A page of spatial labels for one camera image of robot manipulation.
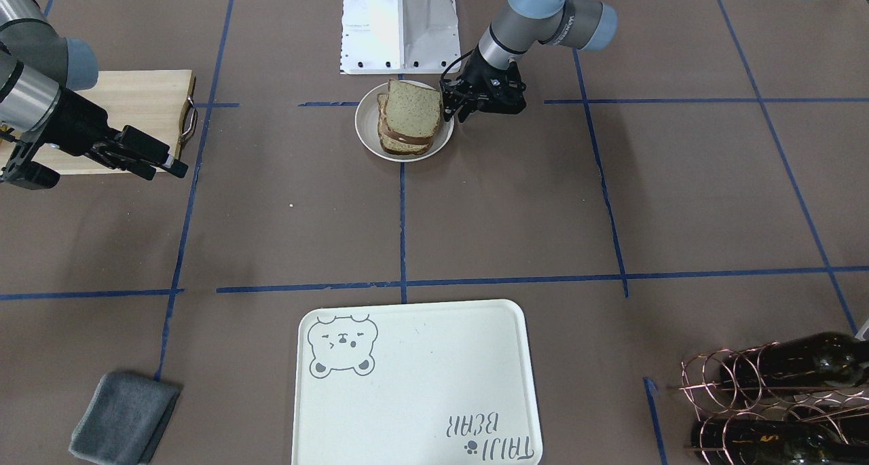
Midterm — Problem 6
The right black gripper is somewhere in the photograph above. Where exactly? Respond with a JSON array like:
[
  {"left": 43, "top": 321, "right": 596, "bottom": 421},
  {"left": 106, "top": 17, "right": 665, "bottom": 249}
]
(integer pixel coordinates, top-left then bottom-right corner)
[{"left": 27, "top": 88, "right": 189, "bottom": 181}]

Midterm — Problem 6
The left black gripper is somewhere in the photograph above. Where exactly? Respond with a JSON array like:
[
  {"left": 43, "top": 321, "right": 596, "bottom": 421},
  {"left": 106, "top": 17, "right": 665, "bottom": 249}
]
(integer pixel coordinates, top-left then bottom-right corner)
[{"left": 443, "top": 48, "right": 527, "bottom": 124}]

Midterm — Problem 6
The bread slice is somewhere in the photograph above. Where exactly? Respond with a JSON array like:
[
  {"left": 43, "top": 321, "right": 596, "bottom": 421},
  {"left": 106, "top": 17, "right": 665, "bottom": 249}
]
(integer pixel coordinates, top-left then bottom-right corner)
[
  {"left": 377, "top": 93, "right": 432, "bottom": 155},
  {"left": 378, "top": 79, "right": 443, "bottom": 147}
]

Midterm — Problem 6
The white round plate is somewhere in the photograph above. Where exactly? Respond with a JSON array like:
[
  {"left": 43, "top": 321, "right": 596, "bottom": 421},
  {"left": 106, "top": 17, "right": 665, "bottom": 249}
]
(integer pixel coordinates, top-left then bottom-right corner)
[{"left": 354, "top": 83, "right": 456, "bottom": 163}]

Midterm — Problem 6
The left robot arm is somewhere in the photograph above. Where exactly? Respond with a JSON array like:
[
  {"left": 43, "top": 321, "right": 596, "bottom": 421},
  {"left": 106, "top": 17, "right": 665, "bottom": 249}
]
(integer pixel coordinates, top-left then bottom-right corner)
[{"left": 439, "top": 0, "right": 618, "bottom": 122}]

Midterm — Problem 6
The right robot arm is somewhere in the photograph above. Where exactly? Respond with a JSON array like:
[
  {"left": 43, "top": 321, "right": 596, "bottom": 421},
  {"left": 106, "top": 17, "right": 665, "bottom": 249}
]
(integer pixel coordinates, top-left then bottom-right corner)
[{"left": 2, "top": 0, "right": 460, "bottom": 190}]

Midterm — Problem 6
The white bear serving tray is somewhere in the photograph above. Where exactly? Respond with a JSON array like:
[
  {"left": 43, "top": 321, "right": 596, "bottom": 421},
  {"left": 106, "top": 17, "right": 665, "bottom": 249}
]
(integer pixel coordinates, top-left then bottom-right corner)
[{"left": 291, "top": 299, "right": 544, "bottom": 464}]

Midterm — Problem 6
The wooden cutting board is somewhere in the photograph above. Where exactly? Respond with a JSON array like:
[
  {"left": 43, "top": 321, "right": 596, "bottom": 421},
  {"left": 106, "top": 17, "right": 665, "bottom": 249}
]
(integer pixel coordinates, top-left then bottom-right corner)
[{"left": 79, "top": 69, "right": 196, "bottom": 158}]

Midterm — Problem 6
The grey folded cloth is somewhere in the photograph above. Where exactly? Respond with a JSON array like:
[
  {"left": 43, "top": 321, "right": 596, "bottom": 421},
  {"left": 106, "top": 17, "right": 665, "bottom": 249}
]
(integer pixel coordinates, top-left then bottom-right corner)
[{"left": 69, "top": 371, "right": 181, "bottom": 464}]

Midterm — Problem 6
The lower dark glass bottle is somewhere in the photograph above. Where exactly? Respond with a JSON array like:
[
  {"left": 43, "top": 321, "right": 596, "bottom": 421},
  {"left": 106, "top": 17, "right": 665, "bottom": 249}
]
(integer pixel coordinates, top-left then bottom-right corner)
[{"left": 690, "top": 417, "right": 868, "bottom": 464}]

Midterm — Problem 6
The dark glass bottle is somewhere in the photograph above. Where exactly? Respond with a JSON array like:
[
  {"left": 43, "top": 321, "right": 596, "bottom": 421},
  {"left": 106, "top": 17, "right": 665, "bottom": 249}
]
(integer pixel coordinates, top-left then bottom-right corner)
[
  {"left": 690, "top": 417, "right": 868, "bottom": 464},
  {"left": 719, "top": 332, "right": 868, "bottom": 396}
]

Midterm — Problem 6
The upper dark glass bottle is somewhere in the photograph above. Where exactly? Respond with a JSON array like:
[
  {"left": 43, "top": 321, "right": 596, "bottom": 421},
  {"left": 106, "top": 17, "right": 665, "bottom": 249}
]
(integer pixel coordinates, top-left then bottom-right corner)
[{"left": 719, "top": 332, "right": 868, "bottom": 396}]

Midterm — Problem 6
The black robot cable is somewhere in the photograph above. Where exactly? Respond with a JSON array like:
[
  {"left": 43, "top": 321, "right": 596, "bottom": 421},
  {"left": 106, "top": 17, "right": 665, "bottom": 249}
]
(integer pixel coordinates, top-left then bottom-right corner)
[{"left": 440, "top": 50, "right": 479, "bottom": 92}]

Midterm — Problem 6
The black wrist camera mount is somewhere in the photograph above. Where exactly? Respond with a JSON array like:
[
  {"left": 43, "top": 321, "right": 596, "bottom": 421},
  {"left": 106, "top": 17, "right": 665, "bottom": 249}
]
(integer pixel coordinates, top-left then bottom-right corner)
[{"left": 2, "top": 133, "right": 61, "bottom": 190}]

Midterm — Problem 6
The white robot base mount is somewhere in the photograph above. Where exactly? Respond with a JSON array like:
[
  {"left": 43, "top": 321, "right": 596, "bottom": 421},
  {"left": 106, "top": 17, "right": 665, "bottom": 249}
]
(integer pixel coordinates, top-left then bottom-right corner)
[{"left": 339, "top": 0, "right": 460, "bottom": 75}]

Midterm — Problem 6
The copper wire bottle rack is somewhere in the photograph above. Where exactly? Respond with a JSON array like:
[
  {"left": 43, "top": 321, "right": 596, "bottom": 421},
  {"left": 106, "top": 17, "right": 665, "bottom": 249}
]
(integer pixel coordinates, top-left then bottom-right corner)
[{"left": 682, "top": 342, "right": 867, "bottom": 446}]

